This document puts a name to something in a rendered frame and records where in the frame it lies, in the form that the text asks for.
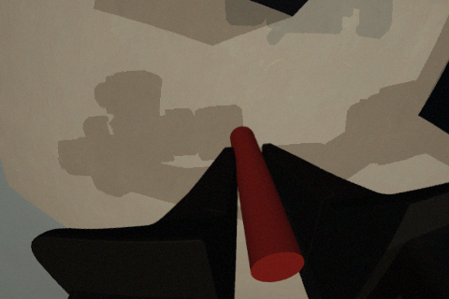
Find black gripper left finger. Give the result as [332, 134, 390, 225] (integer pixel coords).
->
[31, 147, 239, 299]

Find red peg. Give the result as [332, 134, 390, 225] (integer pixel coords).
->
[231, 126, 304, 281]

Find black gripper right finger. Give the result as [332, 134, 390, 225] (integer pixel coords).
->
[261, 143, 449, 299]

